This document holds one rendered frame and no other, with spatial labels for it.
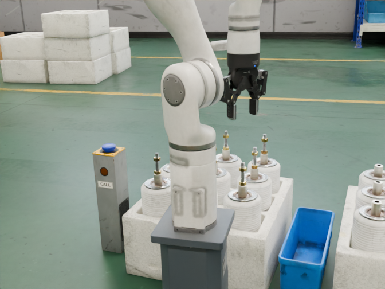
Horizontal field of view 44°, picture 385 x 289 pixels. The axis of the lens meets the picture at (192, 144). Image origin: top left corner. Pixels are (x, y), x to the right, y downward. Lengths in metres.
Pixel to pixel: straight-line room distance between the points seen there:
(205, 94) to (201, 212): 0.23
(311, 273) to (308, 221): 0.29
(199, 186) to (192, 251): 0.13
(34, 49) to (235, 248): 3.13
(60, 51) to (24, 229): 2.42
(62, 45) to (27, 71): 0.39
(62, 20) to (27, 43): 0.39
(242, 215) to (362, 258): 0.29
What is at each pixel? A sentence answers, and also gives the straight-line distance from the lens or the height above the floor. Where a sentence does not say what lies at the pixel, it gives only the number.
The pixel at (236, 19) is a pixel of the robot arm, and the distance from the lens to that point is 1.09.
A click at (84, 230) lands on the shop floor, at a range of 1.65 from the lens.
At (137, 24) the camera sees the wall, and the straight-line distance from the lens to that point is 6.82.
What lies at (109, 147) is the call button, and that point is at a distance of 1.38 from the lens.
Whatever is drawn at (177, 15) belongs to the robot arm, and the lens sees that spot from 0.91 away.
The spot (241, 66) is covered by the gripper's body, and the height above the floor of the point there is 0.58.
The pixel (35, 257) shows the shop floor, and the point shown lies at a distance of 1.55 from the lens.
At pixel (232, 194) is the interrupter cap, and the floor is 0.25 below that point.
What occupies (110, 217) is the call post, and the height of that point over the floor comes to 0.12.
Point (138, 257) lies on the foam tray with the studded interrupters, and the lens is 1.35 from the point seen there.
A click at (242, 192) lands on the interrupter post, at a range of 1.22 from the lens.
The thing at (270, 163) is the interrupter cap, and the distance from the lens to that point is 1.44.
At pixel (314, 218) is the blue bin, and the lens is 1.49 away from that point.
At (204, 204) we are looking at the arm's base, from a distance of 0.94.
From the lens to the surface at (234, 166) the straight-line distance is 1.44.
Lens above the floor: 0.78
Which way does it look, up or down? 19 degrees down
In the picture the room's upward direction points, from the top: 2 degrees counter-clockwise
